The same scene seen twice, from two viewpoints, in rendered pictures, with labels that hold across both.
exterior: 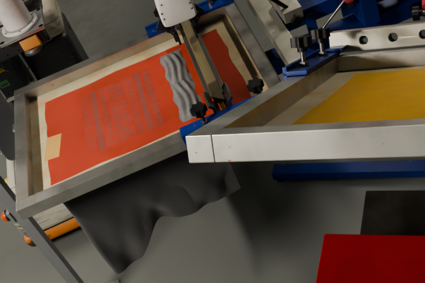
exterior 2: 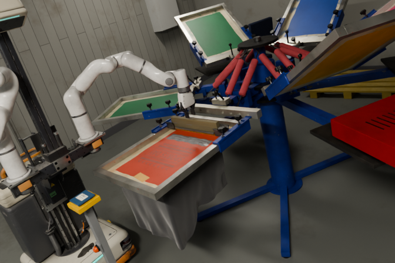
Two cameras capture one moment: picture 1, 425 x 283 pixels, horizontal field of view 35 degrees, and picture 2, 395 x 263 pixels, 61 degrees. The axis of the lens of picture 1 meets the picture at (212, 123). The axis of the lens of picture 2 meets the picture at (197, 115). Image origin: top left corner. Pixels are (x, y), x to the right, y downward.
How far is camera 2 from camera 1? 1.34 m
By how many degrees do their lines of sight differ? 41
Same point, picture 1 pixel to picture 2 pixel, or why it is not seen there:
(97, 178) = (187, 169)
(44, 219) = not seen: outside the picture
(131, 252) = (187, 233)
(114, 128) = (171, 159)
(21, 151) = (127, 180)
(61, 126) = (137, 171)
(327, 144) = (379, 19)
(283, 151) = (367, 24)
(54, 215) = not seen: outside the picture
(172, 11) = (187, 100)
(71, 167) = (163, 176)
